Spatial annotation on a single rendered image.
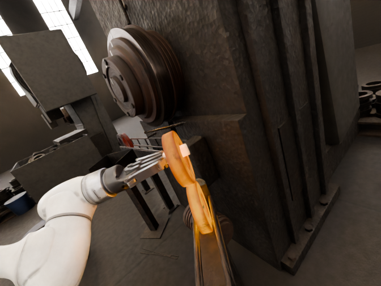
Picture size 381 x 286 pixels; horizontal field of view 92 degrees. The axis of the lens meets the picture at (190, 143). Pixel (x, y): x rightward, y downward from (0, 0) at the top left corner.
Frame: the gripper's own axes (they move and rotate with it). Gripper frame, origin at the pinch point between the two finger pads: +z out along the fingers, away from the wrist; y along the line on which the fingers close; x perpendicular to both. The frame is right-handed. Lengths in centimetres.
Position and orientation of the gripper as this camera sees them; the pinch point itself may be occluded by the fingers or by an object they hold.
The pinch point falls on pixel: (176, 153)
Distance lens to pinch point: 50.2
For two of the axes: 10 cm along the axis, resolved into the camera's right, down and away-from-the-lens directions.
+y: 0.6, 3.6, -9.3
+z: 9.1, -3.9, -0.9
